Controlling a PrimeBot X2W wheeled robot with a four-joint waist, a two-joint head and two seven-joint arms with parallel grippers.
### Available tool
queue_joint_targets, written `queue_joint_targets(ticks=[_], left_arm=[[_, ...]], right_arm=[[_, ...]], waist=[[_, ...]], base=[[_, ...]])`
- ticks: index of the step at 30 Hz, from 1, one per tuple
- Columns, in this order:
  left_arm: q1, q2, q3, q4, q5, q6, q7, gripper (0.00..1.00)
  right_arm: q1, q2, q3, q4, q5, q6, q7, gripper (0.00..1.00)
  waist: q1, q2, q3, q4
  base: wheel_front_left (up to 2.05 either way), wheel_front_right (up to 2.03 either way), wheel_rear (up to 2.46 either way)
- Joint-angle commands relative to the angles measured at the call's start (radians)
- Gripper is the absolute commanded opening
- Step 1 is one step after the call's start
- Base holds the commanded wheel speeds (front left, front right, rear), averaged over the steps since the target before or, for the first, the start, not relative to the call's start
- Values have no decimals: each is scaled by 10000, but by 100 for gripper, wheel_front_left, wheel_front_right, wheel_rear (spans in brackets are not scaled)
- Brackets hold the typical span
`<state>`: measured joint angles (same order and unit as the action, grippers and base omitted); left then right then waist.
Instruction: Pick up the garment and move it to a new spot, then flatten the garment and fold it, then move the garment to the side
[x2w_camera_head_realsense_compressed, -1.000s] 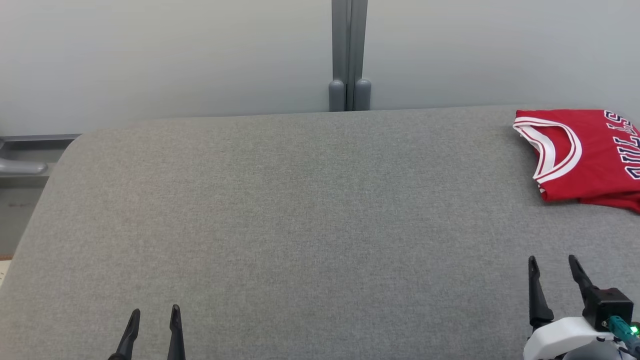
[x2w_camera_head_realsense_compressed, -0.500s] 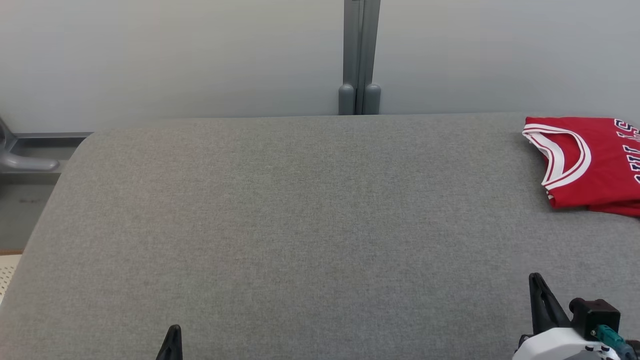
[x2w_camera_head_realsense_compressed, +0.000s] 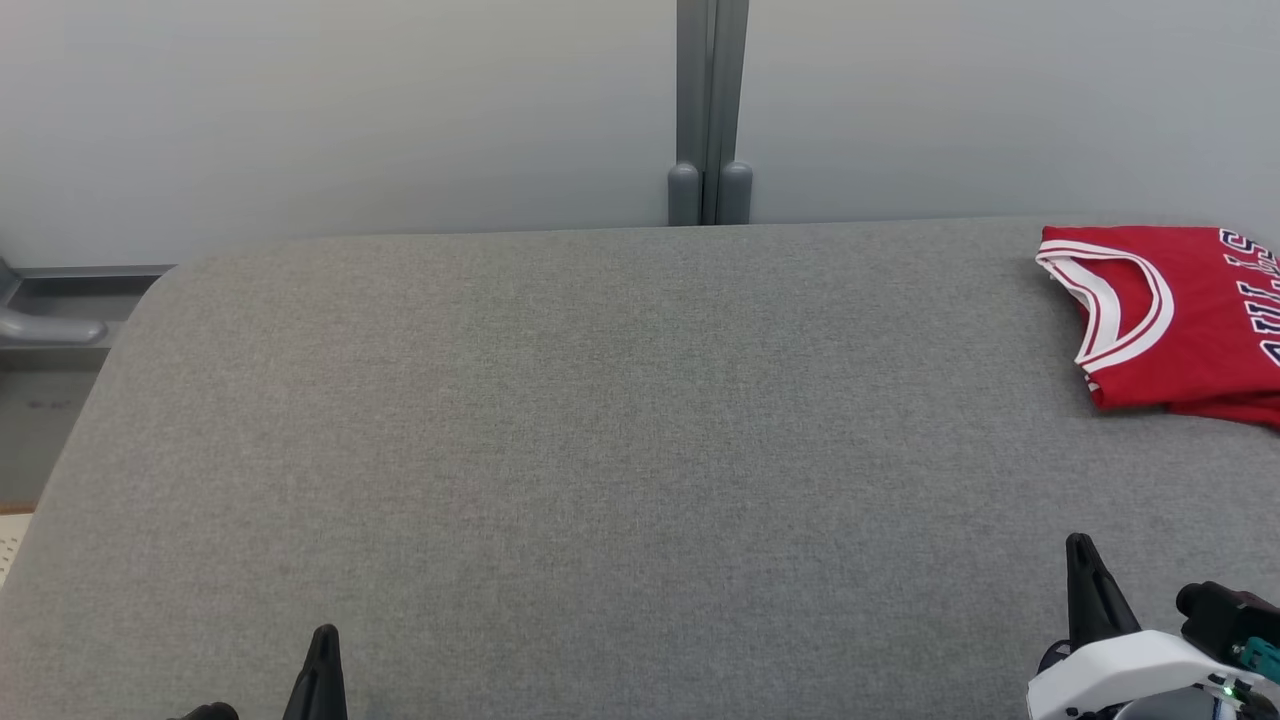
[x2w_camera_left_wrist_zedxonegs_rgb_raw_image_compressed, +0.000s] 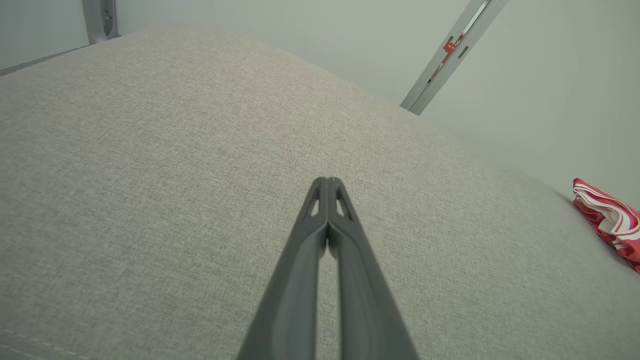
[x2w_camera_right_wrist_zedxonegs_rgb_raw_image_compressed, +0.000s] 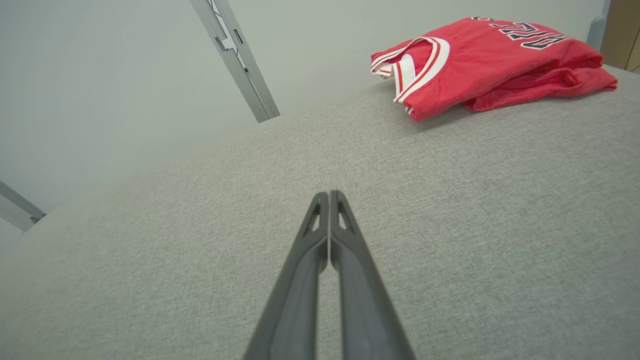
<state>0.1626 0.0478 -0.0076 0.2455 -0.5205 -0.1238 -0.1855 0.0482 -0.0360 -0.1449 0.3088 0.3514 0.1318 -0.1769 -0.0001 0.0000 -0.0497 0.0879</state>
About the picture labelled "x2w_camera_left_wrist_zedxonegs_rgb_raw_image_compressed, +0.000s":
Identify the dark grey post with rounded feet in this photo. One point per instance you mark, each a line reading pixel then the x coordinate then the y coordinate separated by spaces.
pixel 100 20

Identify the grey fabric sofa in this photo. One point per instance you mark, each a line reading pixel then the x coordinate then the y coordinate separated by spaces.
pixel 150 200

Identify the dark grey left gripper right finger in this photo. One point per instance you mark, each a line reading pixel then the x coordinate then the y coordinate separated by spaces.
pixel 365 300

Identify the stack of folded red clothes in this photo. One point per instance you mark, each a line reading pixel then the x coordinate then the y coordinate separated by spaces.
pixel 607 220

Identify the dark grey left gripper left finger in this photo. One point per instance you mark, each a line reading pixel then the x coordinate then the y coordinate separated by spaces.
pixel 295 290

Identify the grey aluminium wall rail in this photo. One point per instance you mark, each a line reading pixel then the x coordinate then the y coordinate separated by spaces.
pixel 435 75

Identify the red label sticker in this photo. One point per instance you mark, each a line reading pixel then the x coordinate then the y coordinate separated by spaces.
pixel 451 46

